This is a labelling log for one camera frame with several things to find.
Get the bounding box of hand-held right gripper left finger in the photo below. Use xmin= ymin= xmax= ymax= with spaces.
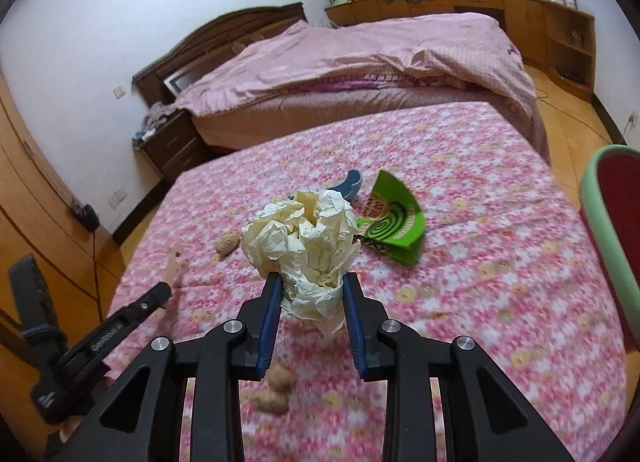
xmin=50 ymin=272 xmax=284 ymax=462

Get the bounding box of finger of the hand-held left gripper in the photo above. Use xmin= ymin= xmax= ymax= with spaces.
xmin=55 ymin=282 xmax=173 ymax=379

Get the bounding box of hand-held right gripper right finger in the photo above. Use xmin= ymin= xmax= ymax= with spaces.
xmin=341 ymin=272 xmax=576 ymax=462

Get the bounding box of cream paper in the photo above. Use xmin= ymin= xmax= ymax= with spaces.
xmin=241 ymin=188 xmax=362 ymax=335

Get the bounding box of green basin with red inside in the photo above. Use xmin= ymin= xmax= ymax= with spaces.
xmin=580 ymin=144 xmax=640 ymax=337

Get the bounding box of peanut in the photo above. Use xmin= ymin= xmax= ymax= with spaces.
xmin=215 ymin=233 xmax=242 ymax=259
xmin=270 ymin=364 xmax=296 ymax=393
xmin=257 ymin=389 xmax=290 ymax=414

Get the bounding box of green cardboard box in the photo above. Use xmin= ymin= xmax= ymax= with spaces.
xmin=356 ymin=169 xmax=427 ymax=265

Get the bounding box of black charger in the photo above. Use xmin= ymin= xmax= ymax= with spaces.
xmin=70 ymin=203 xmax=100 ymax=231

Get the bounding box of wooden wardrobe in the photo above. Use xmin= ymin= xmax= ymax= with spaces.
xmin=0 ymin=72 xmax=126 ymax=393

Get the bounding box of pink floral blanket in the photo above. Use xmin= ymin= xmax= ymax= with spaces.
xmin=107 ymin=100 xmax=628 ymax=462

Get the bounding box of blue and white carton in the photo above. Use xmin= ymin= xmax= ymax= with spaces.
xmin=330 ymin=169 xmax=364 ymax=203

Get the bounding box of dark wooden nightstand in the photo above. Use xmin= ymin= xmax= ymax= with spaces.
xmin=132 ymin=109 xmax=221 ymax=180

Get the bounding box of bed base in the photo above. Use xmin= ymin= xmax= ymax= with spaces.
xmin=192 ymin=86 xmax=501 ymax=157

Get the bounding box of pile of clothes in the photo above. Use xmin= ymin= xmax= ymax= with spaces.
xmin=132 ymin=102 xmax=183 ymax=147

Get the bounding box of bed with pink blanket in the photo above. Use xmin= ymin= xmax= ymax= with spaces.
xmin=172 ymin=12 xmax=551 ymax=163

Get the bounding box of dark wooden headboard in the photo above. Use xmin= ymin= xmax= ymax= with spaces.
xmin=132 ymin=2 xmax=307 ymax=107

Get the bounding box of long wooden cabinet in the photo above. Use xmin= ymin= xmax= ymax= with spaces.
xmin=324 ymin=0 xmax=597 ymax=102

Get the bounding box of black cable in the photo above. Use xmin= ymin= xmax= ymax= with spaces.
xmin=91 ymin=229 xmax=109 ymax=317

